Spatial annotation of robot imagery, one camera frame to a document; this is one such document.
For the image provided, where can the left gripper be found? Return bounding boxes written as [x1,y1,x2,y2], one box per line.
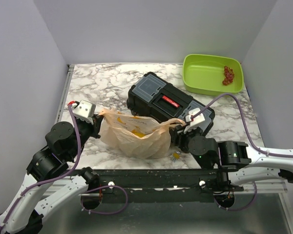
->
[67,113,105,160]

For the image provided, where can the translucent orange plastic bag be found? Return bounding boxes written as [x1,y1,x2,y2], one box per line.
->
[99,109,185,159]

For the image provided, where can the red fake grapes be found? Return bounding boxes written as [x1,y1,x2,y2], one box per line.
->
[222,66,235,86]

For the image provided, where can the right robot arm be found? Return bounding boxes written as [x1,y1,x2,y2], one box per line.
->
[169,125,293,191]

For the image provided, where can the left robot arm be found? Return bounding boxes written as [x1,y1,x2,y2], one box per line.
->
[0,115,103,234]

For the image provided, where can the small yellow fuse pack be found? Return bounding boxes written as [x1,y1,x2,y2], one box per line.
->
[171,151,182,162]

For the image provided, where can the black plastic toolbox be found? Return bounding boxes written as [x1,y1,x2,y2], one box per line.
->
[126,72,204,123]

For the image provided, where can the green plastic basin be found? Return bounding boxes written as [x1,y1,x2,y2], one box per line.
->
[182,54,244,96]

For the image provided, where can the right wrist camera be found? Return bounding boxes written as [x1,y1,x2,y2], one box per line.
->
[184,108,205,133]

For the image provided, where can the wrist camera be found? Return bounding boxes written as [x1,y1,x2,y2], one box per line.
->
[68,100,96,124]
[184,108,205,133]

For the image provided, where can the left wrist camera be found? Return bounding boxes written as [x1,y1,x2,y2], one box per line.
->
[68,100,96,124]

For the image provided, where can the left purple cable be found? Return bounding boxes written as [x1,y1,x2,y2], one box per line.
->
[0,103,129,234]

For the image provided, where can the purple cable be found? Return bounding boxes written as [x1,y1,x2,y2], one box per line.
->
[185,93,293,212]
[0,103,129,234]

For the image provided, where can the black front mounting rail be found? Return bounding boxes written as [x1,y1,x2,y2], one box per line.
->
[63,168,245,204]

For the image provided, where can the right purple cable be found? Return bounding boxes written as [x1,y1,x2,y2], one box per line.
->
[185,93,293,212]

